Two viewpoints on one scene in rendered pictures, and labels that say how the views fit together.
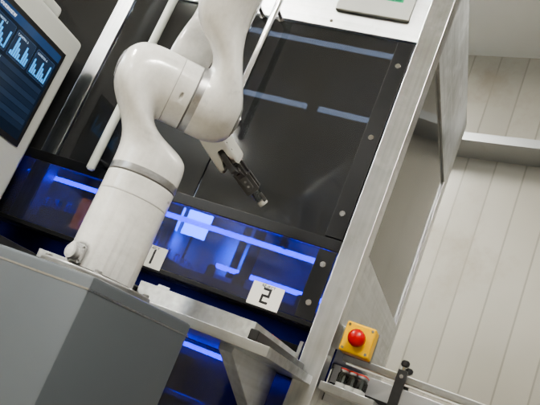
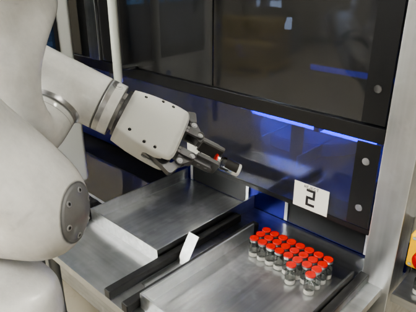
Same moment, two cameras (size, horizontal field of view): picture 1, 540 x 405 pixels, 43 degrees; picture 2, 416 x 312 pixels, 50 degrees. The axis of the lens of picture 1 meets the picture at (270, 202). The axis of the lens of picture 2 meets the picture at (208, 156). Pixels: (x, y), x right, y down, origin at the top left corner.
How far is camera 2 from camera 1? 1.08 m
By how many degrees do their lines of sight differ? 44
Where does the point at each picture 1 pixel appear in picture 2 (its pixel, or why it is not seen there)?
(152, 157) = not seen: outside the picture
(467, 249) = not seen: outside the picture
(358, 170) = (389, 17)
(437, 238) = not seen: outside the picture
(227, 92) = (8, 228)
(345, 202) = (379, 70)
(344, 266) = (394, 163)
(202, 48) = (8, 79)
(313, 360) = (379, 272)
